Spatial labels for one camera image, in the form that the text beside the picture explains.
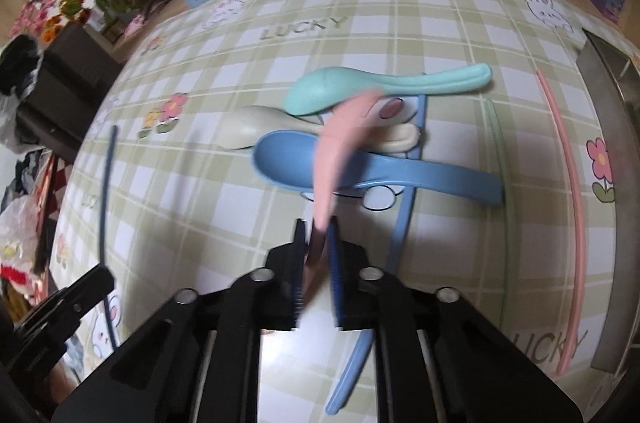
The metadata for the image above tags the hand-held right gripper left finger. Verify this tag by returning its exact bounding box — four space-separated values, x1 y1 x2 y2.
52 219 307 423

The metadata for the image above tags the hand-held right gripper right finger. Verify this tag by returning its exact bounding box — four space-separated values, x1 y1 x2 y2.
327 217 583 423

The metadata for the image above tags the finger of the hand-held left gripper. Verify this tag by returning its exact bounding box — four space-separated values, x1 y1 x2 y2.
17 265 116 345

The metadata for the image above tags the blue spoon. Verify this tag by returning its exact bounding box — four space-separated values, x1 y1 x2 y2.
254 129 503 206

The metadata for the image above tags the pink spoon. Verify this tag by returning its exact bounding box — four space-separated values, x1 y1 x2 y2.
304 88 396 304

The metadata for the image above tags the beige spoon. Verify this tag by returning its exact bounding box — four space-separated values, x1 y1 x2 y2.
220 105 420 154

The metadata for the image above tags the teal spoon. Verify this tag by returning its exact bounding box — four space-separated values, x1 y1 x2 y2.
284 64 493 116

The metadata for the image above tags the pink chopstick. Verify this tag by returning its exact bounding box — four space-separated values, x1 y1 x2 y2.
536 69 587 376

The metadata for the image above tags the stainless steel utensil tray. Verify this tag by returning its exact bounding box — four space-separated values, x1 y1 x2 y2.
575 30 640 374

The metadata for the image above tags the white plastic bag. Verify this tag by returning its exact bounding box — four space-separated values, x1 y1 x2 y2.
0 38 46 148

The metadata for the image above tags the checked bunny print tablecloth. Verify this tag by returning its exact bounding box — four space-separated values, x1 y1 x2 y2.
47 0 640 423

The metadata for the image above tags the black chair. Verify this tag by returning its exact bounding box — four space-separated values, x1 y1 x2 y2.
17 23 133 154

